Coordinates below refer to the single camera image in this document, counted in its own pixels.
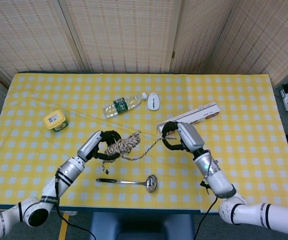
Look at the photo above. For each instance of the blue chair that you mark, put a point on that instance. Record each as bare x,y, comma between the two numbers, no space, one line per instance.
138,225

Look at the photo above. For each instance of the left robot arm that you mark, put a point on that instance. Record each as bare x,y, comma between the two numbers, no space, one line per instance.
66,172

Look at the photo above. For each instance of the white computer mouse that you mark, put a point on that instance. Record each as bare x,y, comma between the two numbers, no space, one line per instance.
153,101

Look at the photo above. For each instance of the white baking paper box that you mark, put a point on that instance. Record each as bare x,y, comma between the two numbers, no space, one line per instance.
204,113

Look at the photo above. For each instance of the woven folding screen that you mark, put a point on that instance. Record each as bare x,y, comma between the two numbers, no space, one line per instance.
121,32

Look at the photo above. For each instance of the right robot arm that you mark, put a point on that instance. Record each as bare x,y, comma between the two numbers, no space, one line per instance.
219,180

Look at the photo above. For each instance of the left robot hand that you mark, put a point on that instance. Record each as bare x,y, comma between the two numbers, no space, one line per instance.
88,145

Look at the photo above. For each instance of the yellow white checked tablecloth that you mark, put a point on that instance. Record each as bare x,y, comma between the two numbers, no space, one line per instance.
234,150

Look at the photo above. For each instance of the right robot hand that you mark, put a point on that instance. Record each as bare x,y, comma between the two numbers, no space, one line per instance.
191,137

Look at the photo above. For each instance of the green tub yellow lid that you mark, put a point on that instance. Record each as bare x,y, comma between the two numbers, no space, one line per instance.
56,121

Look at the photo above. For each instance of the clear water bottle green label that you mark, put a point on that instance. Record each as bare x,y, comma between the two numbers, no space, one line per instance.
120,106

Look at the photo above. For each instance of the brass screen hinge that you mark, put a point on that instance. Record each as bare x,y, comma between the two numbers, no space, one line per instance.
173,55

